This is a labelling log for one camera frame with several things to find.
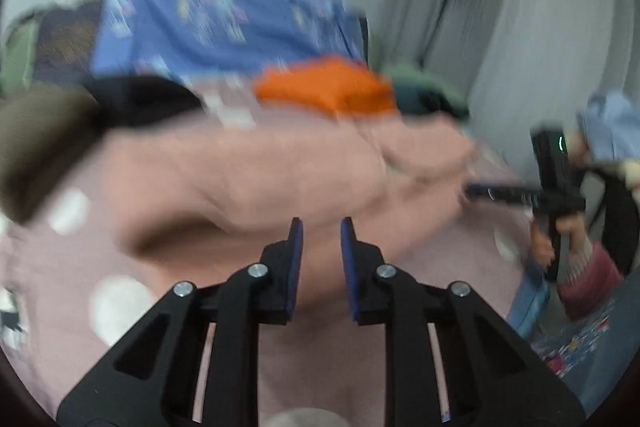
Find person's right hand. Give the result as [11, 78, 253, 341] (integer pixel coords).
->
[529, 214, 596, 279]

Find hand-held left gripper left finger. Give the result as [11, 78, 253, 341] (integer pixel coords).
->
[56, 217, 305, 427]

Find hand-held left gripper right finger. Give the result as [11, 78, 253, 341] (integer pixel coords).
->
[340, 217, 586, 427]

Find black curved strap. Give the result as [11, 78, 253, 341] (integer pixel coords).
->
[600, 179, 640, 275]

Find green and dark cloth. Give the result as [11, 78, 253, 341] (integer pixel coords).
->
[382, 64, 471, 120]

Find black cloth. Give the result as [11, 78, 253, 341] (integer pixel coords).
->
[85, 74, 206, 130]

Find blue bed edge cloth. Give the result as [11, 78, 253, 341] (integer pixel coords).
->
[506, 267, 552, 340]

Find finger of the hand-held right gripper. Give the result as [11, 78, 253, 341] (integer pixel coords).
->
[462, 183, 546, 208]

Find large pink garment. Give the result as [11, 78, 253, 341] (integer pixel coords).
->
[97, 112, 481, 318]

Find light green cloth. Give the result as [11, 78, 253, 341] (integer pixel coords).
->
[0, 22, 40, 96]

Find pink dotted bed sheet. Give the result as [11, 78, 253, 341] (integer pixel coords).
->
[0, 72, 548, 427]

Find orange cloth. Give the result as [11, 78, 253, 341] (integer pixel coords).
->
[254, 56, 398, 115]

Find olive brown cloth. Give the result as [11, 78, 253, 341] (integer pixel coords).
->
[0, 86, 103, 224]

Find grey curtain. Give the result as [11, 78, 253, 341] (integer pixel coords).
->
[377, 0, 640, 188]

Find dark blue printed rug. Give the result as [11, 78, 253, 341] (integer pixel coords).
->
[530, 274, 640, 418]

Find light blue cloth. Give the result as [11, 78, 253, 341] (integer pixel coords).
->
[575, 91, 640, 165]

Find blue printed blanket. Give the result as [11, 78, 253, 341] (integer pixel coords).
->
[92, 0, 368, 75]

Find dark patterned cloth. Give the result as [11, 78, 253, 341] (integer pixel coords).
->
[32, 0, 106, 85]

